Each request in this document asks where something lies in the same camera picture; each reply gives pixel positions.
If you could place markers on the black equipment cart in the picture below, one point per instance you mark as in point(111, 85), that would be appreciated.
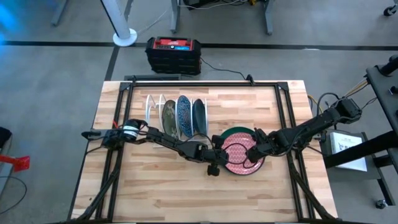
point(382, 90)

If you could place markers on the red clamp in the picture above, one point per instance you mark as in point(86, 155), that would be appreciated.
point(18, 162)

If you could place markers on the red black power station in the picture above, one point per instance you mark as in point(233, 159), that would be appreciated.
point(172, 60)

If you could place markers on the olive leaf pattern plate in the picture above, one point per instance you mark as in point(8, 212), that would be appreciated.
point(170, 119)

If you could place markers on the white tower fan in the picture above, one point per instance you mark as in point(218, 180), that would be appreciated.
point(124, 37)

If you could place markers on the black equipment box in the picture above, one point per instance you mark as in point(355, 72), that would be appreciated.
point(196, 2)

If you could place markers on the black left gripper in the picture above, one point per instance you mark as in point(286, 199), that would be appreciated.
point(213, 156)

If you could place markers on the dark blue glossy plate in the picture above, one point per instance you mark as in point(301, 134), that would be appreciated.
point(199, 116)

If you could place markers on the black caster wheel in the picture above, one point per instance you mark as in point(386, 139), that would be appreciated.
point(388, 11)
point(381, 203)

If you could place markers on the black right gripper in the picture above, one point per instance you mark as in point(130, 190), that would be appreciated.
point(264, 145)

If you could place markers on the white booklet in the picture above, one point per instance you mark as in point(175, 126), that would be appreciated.
point(348, 149)

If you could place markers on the black slotted bar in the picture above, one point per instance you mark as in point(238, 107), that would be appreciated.
point(155, 77)

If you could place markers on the black aluminium table frame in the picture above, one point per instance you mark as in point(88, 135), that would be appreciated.
point(202, 84)

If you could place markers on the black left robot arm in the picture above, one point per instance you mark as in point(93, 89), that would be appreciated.
point(168, 143)

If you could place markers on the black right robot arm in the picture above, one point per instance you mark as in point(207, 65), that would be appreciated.
point(311, 126)

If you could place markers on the blue patterned plate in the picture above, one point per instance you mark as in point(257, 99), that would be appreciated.
point(185, 116)

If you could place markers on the grey desk leg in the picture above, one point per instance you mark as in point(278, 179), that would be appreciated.
point(269, 18)
point(175, 15)
point(59, 12)
point(129, 7)

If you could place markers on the red chevron pattern plate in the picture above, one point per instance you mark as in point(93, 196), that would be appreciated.
point(239, 169)

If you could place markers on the large green plate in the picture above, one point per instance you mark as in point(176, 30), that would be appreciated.
point(236, 129)

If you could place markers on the grey box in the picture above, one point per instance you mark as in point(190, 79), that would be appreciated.
point(342, 175)

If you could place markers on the black object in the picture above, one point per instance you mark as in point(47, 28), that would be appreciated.
point(4, 137)

